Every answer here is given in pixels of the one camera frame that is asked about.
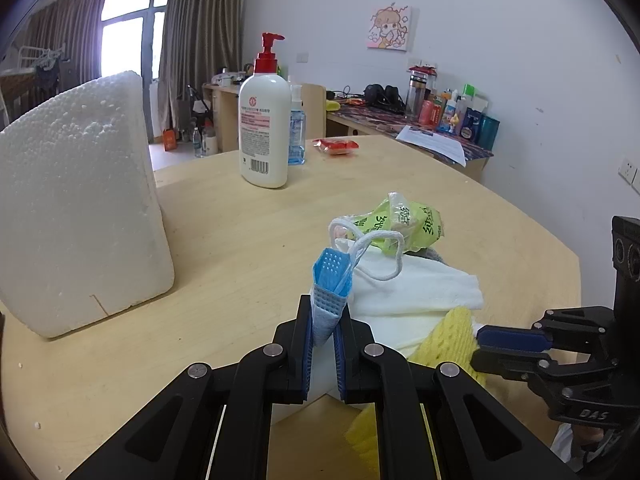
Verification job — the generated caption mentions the light blue cloth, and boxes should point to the light blue cloth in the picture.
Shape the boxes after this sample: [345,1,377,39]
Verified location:
[310,248,354,347]

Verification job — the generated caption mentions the yellow foam net sleeve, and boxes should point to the yellow foam net sleeve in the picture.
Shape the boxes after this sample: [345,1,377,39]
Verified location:
[345,307,487,474]

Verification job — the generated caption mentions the white folded towel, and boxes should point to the white folded towel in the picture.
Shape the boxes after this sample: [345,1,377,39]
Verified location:
[348,246,484,356]

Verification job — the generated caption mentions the green tissue packet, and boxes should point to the green tissue packet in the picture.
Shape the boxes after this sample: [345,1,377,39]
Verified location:
[346,192,444,252]

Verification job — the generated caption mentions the white paper sheet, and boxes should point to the white paper sheet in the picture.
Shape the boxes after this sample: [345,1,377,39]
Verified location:
[396,125,466,167]

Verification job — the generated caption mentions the teal cup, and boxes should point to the teal cup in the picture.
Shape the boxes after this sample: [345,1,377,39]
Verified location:
[477,115,500,151]

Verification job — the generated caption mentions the white styrofoam box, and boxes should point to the white styrofoam box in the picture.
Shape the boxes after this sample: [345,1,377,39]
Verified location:
[1,72,175,338]

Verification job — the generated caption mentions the patterned desk cover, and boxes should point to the patterned desk cover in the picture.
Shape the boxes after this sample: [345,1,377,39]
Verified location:
[326,102,494,162]

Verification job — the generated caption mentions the red snack packet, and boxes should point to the red snack packet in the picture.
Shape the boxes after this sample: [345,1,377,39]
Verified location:
[312,138,359,156]

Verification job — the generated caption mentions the black headphones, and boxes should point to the black headphones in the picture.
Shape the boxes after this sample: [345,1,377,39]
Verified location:
[363,84,406,115]

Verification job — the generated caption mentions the clear tumbler red lid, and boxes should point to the clear tumbler red lid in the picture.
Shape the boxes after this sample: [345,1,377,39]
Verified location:
[405,64,437,119]

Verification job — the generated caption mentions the clear blue spray bottle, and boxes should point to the clear blue spray bottle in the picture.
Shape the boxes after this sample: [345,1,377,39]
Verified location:
[288,84,306,166]

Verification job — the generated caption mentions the white lotion pump bottle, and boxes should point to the white lotion pump bottle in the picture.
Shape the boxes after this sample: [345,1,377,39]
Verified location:
[238,32,292,188]

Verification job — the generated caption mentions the brown right curtain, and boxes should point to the brown right curtain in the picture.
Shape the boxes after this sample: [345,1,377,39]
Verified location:
[158,0,242,130]

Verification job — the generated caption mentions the brown curtain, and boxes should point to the brown curtain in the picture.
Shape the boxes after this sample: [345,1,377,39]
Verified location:
[158,0,242,130]
[23,0,105,91]

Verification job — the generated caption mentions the brown left curtain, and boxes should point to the brown left curtain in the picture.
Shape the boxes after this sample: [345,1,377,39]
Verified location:
[23,0,105,91]

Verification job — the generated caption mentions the white cord loop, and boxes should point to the white cord loop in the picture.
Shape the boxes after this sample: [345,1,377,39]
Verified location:
[327,216,406,282]

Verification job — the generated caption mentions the anime wall picture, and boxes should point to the anime wall picture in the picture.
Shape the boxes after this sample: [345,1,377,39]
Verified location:
[367,3,411,52]

